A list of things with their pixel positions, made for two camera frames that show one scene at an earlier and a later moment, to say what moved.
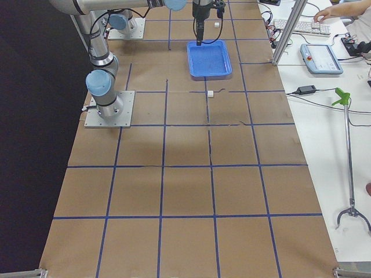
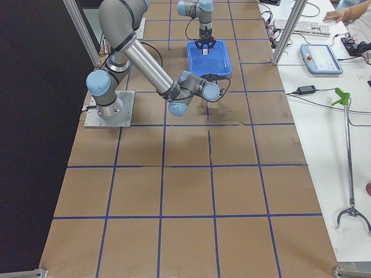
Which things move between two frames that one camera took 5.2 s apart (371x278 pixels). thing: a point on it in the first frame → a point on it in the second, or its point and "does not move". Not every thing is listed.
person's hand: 334,10 → 342,14
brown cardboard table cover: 212,174 does not move
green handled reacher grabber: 344,99 does not move
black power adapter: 305,90 does not move
